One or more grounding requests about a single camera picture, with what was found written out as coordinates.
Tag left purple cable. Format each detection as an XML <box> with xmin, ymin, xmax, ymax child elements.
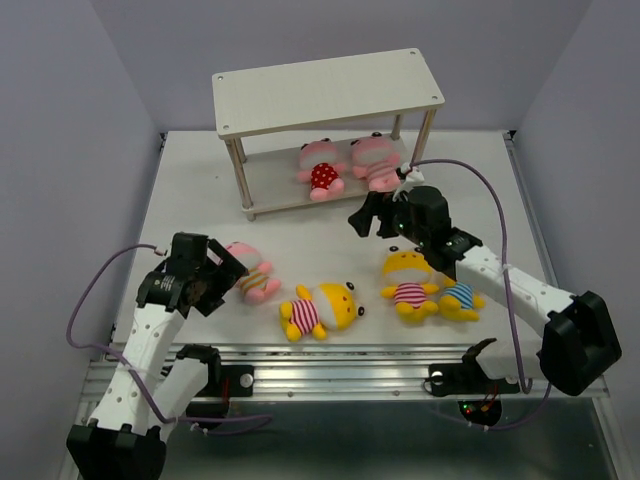
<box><xmin>66</xmin><ymin>243</ymin><xmax>274</xmax><ymax>436</ymax></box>

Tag white two-tier shelf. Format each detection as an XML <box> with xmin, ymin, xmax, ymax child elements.
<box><xmin>212</xmin><ymin>48</ymin><xmax>445</xmax><ymax>220</ymax></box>

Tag aluminium mounting rail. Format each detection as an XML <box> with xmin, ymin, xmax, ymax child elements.
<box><xmin>82</xmin><ymin>130</ymin><xmax>612</xmax><ymax>401</ymax></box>

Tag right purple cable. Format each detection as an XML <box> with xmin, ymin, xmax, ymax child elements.
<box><xmin>399</xmin><ymin>158</ymin><xmax>554</xmax><ymax>434</ymax></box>

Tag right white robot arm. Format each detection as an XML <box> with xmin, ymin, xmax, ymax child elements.
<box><xmin>348</xmin><ymin>186</ymin><xmax>622</xmax><ymax>396</ymax></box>

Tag yellow frog red-striped shirt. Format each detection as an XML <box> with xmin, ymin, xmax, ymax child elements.
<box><xmin>380</xmin><ymin>245</ymin><xmax>440</xmax><ymax>325</ymax></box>

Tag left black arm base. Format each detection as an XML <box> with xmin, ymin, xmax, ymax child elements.
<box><xmin>174</xmin><ymin>344</ymin><xmax>254</xmax><ymax>400</ymax></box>

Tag yellow frog blue-striped shirt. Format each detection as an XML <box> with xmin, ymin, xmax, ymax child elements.
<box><xmin>438</xmin><ymin>277</ymin><xmax>486</xmax><ymax>322</ymax></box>

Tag pink frog orange-striped shirt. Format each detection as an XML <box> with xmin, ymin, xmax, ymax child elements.
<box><xmin>226</xmin><ymin>242</ymin><xmax>281</xmax><ymax>305</ymax></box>

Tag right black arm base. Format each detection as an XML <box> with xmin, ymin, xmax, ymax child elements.
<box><xmin>422</xmin><ymin>338</ymin><xmax>520</xmax><ymax>430</ymax></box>

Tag purple cable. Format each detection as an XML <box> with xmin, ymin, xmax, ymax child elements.
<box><xmin>66</xmin><ymin>243</ymin><xmax>274</xmax><ymax>436</ymax></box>
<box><xmin>399</xmin><ymin>158</ymin><xmax>554</xmax><ymax>434</ymax></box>

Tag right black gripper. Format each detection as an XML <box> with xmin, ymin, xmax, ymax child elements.
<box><xmin>346</xmin><ymin>191</ymin><xmax>428</xmax><ymax>247</ymax></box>

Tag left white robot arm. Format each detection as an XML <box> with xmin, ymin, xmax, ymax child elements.
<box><xmin>66</xmin><ymin>232</ymin><xmax>248</xmax><ymax>479</ymax></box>

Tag yellow frog lying sideways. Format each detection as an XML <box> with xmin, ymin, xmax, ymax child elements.
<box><xmin>279</xmin><ymin>282</ymin><xmax>366</xmax><ymax>342</ymax></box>

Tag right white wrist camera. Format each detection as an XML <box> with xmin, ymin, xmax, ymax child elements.
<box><xmin>394</xmin><ymin>163</ymin><xmax>425</xmax><ymax>196</ymax></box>

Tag pink frog pink-striped shirt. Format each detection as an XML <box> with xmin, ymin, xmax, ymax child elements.
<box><xmin>350</xmin><ymin>132</ymin><xmax>401</xmax><ymax>192</ymax></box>

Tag pink frog red polka-dot shirt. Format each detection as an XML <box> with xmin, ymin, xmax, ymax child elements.
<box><xmin>297</xmin><ymin>138</ymin><xmax>346</xmax><ymax>202</ymax></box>

